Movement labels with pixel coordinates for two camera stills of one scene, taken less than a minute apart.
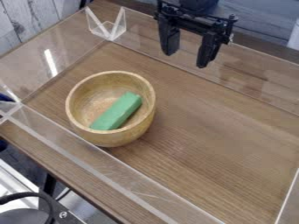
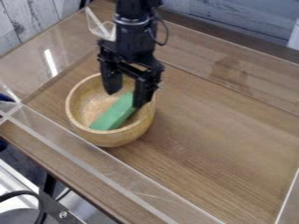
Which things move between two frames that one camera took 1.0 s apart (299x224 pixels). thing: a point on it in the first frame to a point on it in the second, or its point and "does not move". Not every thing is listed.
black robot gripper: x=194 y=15 to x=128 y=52
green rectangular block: x=119 y=111 does not move
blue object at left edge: x=5 y=98 does not move
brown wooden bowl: x=92 y=94 does not move
